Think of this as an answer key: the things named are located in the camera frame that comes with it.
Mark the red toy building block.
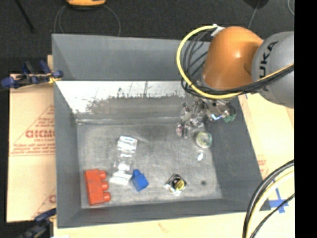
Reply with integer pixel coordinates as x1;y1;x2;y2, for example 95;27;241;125
84;169;111;206

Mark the clear green-tinted glass jar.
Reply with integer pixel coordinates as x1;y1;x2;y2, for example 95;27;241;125
196;131;213;149

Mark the black and yellow tape measure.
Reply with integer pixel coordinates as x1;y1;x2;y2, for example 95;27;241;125
163;174;188;196

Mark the blue toy building block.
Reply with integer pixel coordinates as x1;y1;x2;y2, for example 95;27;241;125
130;169;150;192

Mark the brown cardboard board, red print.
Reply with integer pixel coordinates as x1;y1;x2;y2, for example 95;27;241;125
5;55;58;223

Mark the grey metal bin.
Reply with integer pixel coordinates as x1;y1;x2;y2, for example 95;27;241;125
51;33;271;228

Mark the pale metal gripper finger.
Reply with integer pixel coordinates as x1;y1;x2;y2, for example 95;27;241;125
176;118;206;139
180;101;200;120

